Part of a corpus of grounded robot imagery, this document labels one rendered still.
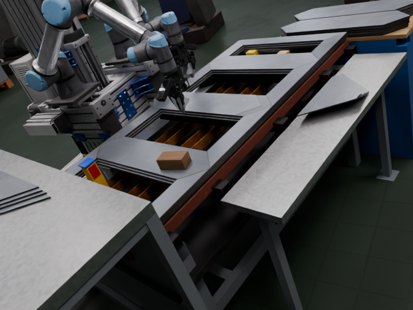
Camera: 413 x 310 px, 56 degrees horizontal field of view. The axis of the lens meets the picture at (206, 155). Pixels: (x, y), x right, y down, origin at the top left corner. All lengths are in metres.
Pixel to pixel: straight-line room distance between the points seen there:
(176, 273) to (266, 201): 0.40
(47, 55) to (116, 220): 1.15
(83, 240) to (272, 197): 0.65
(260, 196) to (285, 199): 0.09
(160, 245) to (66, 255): 0.25
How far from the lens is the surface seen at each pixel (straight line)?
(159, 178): 1.55
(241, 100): 1.86
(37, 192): 1.37
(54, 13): 1.87
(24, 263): 1.12
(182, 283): 1.23
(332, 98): 1.79
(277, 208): 1.33
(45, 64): 2.06
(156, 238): 1.09
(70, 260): 1.02
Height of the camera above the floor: 1.62
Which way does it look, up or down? 30 degrees down
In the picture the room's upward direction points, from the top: 22 degrees counter-clockwise
